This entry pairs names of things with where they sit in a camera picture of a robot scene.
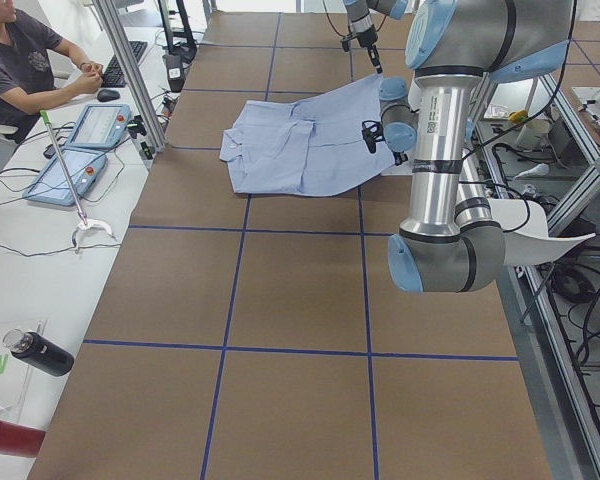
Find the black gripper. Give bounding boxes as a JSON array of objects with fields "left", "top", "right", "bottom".
[
  {"left": 361, "top": 120, "right": 384, "bottom": 153},
  {"left": 341, "top": 27, "right": 383, "bottom": 74}
]

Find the light blue striped shirt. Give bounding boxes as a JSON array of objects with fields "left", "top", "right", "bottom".
[{"left": 219, "top": 74, "right": 394, "bottom": 197}]

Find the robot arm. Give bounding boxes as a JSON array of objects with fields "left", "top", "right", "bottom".
[
  {"left": 380, "top": 1, "right": 576, "bottom": 292},
  {"left": 341, "top": 0, "right": 409, "bottom": 73}
]

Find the white plastic chair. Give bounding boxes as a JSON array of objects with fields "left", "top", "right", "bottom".
[{"left": 488, "top": 198, "right": 595, "bottom": 266}]

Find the brown paper table cover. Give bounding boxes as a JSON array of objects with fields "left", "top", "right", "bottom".
[{"left": 31, "top": 12, "right": 551, "bottom": 479}]

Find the black keyboard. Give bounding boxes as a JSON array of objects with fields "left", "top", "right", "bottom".
[{"left": 98, "top": 40, "right": 149, "bottom": 89}]

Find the black computer mouse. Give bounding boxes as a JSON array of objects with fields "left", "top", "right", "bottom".
[{"left": 96, "top": 89, "right": 120, "bottom": 103}]

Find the upper teach pendant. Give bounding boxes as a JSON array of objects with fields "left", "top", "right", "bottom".
[{"left": 65, "top": 104, "right": 131, "bottom": 150}]

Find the teach pendant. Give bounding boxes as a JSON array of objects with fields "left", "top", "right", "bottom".
[
  {"left": 22, "top": 147, "right": 108, "bottom": 206},
  {"left": 65, "top": 104, "right": 131, "bottom": 150}
]

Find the lower teach pendant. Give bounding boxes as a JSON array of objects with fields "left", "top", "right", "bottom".
[{"left": 22, "top": 147, "right": 108, "bottom": 206}]

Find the seated person dark shirt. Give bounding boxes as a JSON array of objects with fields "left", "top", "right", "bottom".
[{"left": 0, "top": 1, "right": 103, "bottom": 143}]

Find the black water bottle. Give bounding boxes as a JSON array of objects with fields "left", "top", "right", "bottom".
[{"left": 3, "top": 329, "right": 74, "bottom": 377}]

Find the red water bottle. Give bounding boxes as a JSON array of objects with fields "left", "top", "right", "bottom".
[{"left": 0, "top": 420, "right": 46, "bottom": 458}]

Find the aluminium frame post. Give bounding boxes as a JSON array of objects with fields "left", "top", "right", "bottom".
[{"left": 93, "top": 0, "right": 166, "bottom": 155}]

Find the green handled reacher grabber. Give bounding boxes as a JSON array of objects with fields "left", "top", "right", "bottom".
[{"left": 40, "top": 110, "right": 116, "bottom": 254}]

